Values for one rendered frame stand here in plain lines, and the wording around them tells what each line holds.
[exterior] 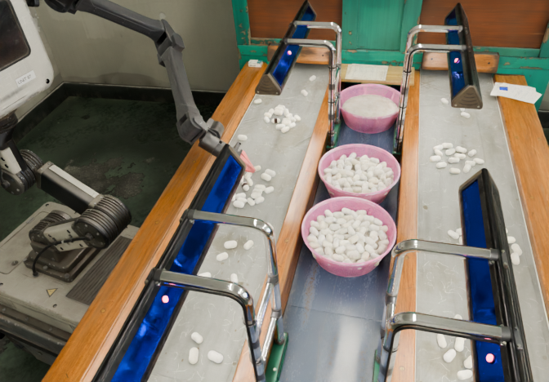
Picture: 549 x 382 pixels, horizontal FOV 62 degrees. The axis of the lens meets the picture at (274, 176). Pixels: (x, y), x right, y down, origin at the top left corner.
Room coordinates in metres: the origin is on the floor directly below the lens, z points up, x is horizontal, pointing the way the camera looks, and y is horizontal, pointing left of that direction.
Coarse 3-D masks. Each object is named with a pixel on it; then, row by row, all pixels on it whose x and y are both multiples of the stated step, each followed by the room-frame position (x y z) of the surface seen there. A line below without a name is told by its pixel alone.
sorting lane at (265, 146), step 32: (256, 96) 1.75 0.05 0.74; (288, 96) 1.73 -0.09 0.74; (320, 96) 1.70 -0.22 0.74; (256, 128) 1.50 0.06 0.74; (256, 160) 1.30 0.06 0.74; (288, 160) 1.28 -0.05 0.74; (288, 192) 1.12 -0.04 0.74; (256, 256) 0.86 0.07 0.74; (256, 288) 0.75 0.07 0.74; (192, 320) 0.67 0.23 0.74; (224, 320) 0.66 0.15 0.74; (224, 352) 0.58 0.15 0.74
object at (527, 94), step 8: (496, 88) 1.61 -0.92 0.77; (504, 88) 1.59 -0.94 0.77; (512, 88) 1.60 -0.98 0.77; (520, 88) 1.59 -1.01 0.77; (528, 88) 1.59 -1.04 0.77; (504, 96) 1.54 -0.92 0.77; (512, 96) 1.53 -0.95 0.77; (520, 96) 1.53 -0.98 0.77; (528, 96) 1.52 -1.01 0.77; (536, 96) 1.52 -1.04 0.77
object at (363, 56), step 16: (240, 48) 2.07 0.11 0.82; (256, 48) 2.05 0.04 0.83; (240, 64) 2.07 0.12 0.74; (304, 64) 2.01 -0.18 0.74; (320, 64) 2.00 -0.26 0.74; (384, 64) 1.88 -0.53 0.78; (400, 64) 1.86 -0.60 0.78; (416, 64) 1.84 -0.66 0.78; (512, 64) 1.72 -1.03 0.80; (528, 64) 1.71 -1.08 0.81; (544, 64) 1.69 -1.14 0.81; (528, 80) 1.70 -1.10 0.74; (544, 80) 1.68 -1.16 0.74
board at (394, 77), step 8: (344, 64) 1.91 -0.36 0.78; (344, 72) 1.83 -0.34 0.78; (392, 72) 1.80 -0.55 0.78; (400, 72) 1.79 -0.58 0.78; (344, 80) 1.77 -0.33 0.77; (352, 80) 1.76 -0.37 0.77; (360, 80) 1.75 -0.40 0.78; (368, 80) 1.74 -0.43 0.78; (376, 80) 1.74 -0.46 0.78; (392, 80) 1.73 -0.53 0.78; (400, 80) 1.72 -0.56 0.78
